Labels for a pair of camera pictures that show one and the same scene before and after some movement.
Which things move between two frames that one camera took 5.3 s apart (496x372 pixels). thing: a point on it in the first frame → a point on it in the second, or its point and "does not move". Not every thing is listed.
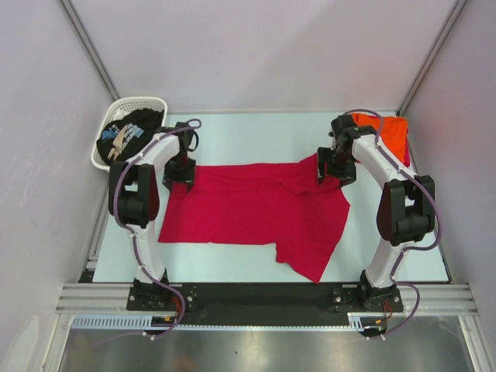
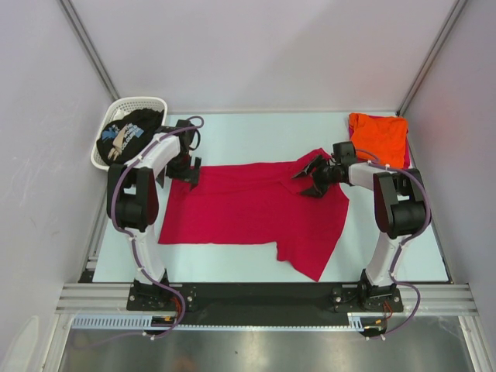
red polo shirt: (280, 202) does not move
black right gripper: (346, 177) → (319, 188)
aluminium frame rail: (98, 298) does not move
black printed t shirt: (118, 139) does not move
